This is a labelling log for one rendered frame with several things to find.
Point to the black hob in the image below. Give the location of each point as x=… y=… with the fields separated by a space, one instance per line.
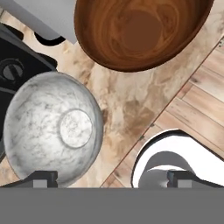
x=17 y=49

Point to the black hob knob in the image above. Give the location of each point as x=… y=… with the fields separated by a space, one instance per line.
x=11 y=70

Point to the brown wooden bowl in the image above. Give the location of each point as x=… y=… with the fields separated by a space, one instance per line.
x=140 y=32

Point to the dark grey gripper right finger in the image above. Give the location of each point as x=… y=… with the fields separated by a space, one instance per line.
x=178 y=178

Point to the white marble bowl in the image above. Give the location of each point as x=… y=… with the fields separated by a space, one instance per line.
x=40 y=122

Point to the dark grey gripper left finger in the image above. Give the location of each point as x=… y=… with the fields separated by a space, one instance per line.
x=43 y=178

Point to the white round object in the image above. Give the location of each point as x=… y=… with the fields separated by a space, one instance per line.
x=204 y=157

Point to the grey box appliance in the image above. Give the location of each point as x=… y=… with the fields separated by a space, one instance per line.
x=43 y=14

